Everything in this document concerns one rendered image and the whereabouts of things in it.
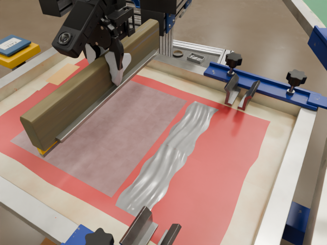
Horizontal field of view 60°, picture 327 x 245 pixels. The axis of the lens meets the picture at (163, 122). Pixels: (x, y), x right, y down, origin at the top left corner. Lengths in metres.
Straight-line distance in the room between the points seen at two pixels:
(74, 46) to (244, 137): 0.43
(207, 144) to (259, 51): 2.37
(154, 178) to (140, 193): 0.04
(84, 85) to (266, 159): 0.42
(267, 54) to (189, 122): 2.30
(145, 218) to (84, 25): 0.33
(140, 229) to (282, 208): 0.26
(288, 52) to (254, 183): 2.51
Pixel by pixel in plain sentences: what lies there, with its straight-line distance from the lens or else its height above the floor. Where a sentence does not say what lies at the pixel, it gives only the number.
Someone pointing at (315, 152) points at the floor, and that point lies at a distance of 2.13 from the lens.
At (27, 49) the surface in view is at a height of 0.95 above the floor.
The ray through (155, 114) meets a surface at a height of 0.96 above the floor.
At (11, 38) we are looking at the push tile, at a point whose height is 0.97.
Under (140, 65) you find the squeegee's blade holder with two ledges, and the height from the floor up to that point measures 1.08.
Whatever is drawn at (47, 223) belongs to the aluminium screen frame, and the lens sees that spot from 0.56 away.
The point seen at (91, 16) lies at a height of 1.25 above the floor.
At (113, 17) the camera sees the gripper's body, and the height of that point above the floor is 1.23.
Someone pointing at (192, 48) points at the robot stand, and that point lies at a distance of 2.45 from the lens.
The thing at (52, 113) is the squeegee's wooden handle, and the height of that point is 1.13.
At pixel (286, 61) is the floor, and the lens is 2.91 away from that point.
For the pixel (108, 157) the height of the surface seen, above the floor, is 0.96.
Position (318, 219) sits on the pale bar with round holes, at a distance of 0.53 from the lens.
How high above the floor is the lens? 1.46
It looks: 45 degrees down
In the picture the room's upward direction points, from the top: straight up
